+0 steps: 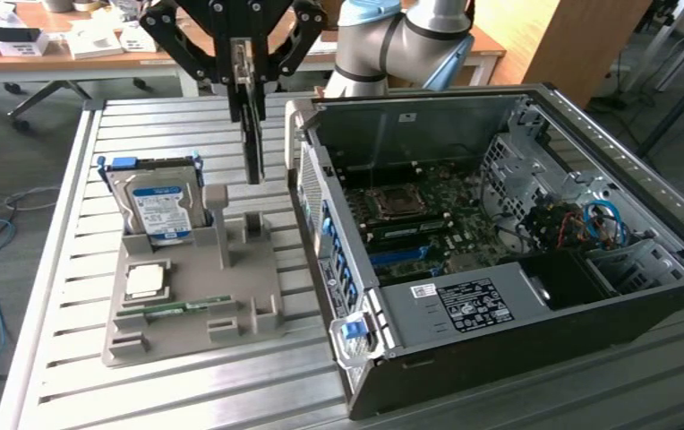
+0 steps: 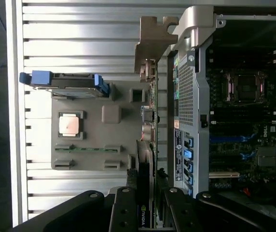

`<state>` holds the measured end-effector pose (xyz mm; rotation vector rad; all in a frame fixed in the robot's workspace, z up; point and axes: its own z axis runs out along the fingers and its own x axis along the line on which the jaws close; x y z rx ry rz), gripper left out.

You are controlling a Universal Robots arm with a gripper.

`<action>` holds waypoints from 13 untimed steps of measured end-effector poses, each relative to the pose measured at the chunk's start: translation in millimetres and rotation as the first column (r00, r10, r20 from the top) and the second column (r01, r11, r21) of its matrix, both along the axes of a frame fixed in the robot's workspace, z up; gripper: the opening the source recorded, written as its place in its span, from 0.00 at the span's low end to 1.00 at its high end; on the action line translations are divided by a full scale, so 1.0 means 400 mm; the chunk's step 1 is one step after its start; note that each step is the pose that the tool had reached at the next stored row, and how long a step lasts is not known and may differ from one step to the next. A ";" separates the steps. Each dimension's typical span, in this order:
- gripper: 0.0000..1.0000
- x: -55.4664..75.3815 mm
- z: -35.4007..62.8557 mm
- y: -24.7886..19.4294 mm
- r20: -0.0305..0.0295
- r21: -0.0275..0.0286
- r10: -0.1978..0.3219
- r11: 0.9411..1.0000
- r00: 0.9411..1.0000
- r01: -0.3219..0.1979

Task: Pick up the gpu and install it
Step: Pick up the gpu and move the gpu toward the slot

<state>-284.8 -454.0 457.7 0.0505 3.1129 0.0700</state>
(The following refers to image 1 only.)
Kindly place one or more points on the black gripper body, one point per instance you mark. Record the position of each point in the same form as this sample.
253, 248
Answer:
242, 18

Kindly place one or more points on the black graphics card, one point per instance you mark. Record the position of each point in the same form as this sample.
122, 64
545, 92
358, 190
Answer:
254, 148

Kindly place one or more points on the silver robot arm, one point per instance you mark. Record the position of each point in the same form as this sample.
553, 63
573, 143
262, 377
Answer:
372, 49

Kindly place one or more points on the white paper stack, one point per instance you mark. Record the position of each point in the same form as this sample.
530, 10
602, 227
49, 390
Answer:
324, 45

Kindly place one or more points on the small white printed box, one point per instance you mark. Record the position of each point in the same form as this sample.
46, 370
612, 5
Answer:
135, 42

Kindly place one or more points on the flat white box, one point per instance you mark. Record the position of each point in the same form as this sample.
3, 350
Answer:
94, 42

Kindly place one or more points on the wooden desk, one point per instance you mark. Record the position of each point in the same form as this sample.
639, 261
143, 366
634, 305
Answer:
31, 62

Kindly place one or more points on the black chair base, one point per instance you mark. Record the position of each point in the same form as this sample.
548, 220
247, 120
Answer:
38, 100

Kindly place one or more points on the cardboard box with white label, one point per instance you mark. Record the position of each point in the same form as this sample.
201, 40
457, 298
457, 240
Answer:
17, 45

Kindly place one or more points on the CPU socket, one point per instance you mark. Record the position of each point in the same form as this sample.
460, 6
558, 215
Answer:
396, 201

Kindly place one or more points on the wooden cabinet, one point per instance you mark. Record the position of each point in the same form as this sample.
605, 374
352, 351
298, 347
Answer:
557, 45

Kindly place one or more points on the installed green RAM stick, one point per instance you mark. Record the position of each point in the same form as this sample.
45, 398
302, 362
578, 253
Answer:
408, 229

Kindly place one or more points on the grey parts rack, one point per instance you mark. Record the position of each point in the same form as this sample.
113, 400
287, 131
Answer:
198, 269

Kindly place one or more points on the blue expansion slot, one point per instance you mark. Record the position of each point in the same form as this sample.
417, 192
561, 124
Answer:
398, 256

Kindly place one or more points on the silver CPU chip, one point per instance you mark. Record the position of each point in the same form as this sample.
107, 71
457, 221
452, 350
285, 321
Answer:
143, 280

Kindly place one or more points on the green motherboard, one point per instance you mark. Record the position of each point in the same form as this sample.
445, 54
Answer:
480, 251

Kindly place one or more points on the blue case latch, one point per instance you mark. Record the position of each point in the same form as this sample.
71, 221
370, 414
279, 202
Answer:
353, 327

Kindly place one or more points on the grey power supply unit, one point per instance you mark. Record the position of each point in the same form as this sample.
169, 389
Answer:
413, 322

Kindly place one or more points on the open black PC case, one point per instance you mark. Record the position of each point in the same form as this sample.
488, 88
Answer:
497, 358

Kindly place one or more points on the hard disk with blue bracket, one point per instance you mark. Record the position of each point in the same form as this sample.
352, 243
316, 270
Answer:
154, 206

